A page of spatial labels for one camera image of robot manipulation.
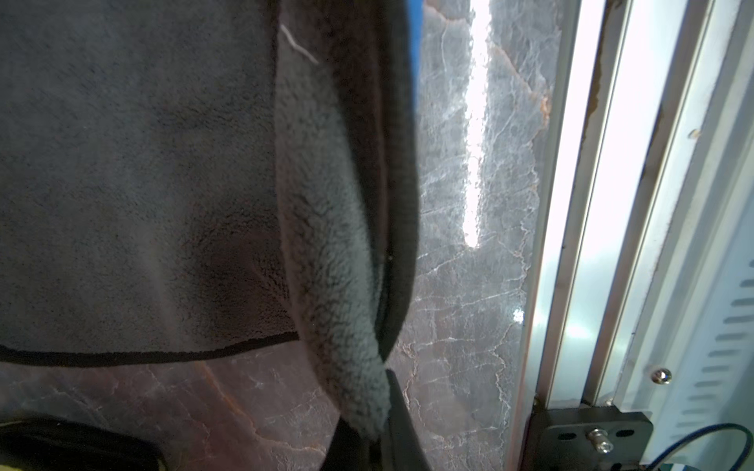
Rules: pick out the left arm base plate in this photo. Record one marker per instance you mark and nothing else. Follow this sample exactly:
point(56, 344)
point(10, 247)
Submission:
point(585, 438)

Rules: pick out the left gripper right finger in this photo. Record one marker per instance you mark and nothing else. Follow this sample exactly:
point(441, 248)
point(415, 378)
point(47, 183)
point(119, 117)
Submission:
point(400, 446)

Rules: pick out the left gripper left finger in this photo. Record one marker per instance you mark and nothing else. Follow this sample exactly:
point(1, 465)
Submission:
point(348, 451)

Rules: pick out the aluminium front rail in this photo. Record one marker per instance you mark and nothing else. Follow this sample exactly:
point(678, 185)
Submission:
point(643, 282)

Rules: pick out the yellow grey dishcloth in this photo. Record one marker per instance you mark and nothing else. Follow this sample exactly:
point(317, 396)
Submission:
point(52, 444)

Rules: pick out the blue grey dishcloth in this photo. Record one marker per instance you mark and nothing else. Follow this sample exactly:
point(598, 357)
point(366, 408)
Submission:
point(186, 179)

